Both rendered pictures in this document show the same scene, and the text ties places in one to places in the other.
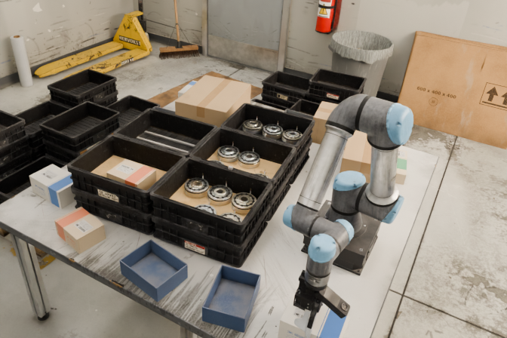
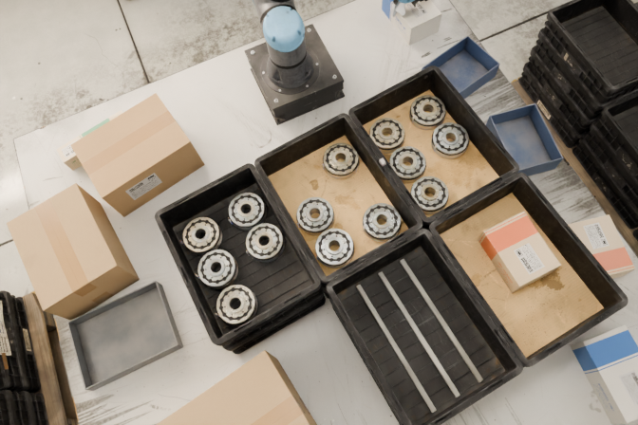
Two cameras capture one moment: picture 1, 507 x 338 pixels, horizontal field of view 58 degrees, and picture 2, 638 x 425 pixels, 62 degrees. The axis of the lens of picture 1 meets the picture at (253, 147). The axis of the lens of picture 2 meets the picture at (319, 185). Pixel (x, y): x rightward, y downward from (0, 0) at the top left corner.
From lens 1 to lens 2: 2.17 m
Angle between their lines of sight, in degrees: 75
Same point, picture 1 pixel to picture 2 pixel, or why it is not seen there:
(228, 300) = (459, 81)
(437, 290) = not seen: hidden behind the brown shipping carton
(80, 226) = (600, 236)
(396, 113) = not seen: outside the picture
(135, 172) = (516, 241)
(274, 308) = (422, 55)
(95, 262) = (581, 200)
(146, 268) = (524, 159)
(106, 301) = not seen: hidden behind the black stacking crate
